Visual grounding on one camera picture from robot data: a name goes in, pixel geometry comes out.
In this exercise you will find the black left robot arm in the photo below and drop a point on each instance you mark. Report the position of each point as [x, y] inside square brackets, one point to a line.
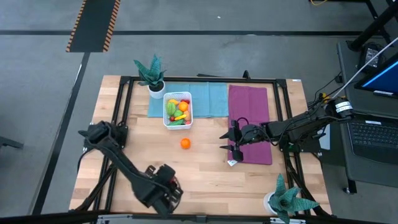
[124, 165]

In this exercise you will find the pink toy peach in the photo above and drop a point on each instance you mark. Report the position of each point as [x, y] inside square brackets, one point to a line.
[187, 115]

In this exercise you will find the ribbed orange toy tangerine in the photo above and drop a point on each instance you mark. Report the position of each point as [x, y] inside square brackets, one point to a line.
[185, 143]

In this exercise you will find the green toy cucumber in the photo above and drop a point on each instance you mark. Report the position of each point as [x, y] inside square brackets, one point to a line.
[176, 123]

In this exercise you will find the purple cloth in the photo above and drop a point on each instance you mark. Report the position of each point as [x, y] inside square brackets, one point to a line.
[252, 99]

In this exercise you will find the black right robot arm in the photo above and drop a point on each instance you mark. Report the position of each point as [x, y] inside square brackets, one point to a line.
[298, 126]

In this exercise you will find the black metal table frame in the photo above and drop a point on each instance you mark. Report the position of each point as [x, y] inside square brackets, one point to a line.
[186, 79]

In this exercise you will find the black stand leg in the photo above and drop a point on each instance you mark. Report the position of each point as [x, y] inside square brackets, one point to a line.
[373, 28]

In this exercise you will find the monitor with blue screen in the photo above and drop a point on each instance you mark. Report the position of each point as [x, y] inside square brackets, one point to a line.
[382, 81]

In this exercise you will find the yellow toy banana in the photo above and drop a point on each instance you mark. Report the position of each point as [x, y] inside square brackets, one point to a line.
[180, 117]

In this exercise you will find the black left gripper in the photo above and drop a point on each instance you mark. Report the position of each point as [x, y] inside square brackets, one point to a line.
[161, 179]

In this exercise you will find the black laptop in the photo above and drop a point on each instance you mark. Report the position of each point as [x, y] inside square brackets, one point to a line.
[373, 137]

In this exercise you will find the black power adapter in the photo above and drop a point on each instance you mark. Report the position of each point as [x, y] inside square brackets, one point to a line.
[370, 57]

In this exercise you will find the dark metal floor foot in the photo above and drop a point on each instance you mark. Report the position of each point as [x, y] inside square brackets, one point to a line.
[9, 142]

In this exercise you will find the yellow toy lemon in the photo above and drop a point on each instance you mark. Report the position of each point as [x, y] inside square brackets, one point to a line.
[173, 101]

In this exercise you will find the smooth orange toy orange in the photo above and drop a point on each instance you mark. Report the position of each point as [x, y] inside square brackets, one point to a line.
[183, 106]

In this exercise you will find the dark grey side desk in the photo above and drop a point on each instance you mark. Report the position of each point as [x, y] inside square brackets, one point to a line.
[367, 174]

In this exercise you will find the green plant in white pot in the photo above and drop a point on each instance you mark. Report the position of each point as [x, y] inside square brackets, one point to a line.
[151, 74]
[289, 202]

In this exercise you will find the black orange-edged floor mat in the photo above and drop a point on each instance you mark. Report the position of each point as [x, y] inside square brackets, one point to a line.
[93, 25]

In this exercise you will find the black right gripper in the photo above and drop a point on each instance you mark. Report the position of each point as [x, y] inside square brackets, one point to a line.
[248, 135]

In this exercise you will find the teal cloth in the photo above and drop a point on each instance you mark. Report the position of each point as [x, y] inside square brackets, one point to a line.
[208, 99]

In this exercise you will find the white perforated plastic basket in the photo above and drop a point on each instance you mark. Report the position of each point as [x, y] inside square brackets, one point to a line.
[189, 126]

